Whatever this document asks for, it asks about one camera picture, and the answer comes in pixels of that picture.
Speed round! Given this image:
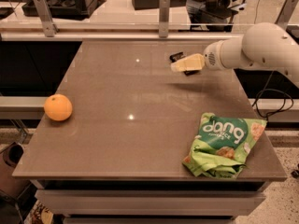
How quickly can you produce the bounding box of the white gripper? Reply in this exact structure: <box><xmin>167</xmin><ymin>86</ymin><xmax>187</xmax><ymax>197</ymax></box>
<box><xmin>171</xmin><ymin>41</ymin><xmax>224</xmax><ymax>72</ymax></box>

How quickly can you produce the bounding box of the black rxbar chocolate bar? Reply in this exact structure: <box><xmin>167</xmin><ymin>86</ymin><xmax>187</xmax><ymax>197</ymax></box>
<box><xmin>170</xmin><ymin>52</ymin><xmax>202</xmax><ymax>76</ymax></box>

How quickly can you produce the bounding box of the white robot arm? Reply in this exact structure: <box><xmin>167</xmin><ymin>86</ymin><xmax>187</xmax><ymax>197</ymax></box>
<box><xmin>171</xmin><ymin>22</ymin><xmax>299</xmax><ymax>87</ymax></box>

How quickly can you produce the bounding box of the green dang chips bag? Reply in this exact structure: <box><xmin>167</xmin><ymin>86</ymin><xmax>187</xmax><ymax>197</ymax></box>
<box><xmin>182</xmin><ymin>113</ymin><xmax>267</xmax><ymax>179</ymax></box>

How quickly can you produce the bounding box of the black equipment case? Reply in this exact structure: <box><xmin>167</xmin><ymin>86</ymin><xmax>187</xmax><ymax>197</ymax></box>
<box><xmin>21</xmin><ymin>0</ymin><xmax>107</xmax><ymax>21</ymax></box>

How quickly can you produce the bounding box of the orange fruit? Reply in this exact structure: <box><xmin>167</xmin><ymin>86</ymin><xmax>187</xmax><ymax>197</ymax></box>
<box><xmin>44</xmin><ymin>94</ymin><xmax>73</xmax><ymax>121</ymax></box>

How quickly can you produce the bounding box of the white table drawer front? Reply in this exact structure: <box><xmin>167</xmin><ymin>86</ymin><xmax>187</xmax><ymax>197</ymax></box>
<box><xmin>36</xmin><ymin>189</ymin><xmax>265</xmax><ymax>217</ymax></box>

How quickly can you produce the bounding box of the middle metal glass bracket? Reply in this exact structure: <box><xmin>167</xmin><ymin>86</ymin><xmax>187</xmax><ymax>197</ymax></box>
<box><xmin>159</xmin><ymin>0</ymin><xmax>170</xmax><ymax>38</ymax></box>

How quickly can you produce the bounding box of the metal glass bracket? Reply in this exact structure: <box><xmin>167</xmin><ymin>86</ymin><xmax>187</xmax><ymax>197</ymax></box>
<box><xmin>275</xmin><ymin>0</ymin><xmax>299</xmax><ymax>30</ymax></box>
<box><xmin>33</xmin><ymin>0</ymin><xmax>58</xmax><ymax>37</ymax></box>
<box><xmin>159</xmin><ymin>0</ymin><xmax>170</xmax><ymax>38</ymax></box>

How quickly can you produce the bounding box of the black cable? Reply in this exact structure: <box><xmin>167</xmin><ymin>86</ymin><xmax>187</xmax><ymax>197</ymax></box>
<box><xmin>251</xmin><ymin>70</ymin><xmax>294</xmax><ymax>120</ymax></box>

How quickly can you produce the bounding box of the right metal glass bracket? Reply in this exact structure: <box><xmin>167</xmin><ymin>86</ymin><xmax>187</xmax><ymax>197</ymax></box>
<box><xmin>275</xmin><ymin>0</ymin><xmax>299</xmax><ymax>30</ymax></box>

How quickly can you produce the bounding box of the left metal glass bracket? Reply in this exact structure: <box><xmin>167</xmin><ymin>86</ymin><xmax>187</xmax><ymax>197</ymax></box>
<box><xmin>33</xmin><ymin>0</ymin><xmax>58</xmax><ymax>37</ymax></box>

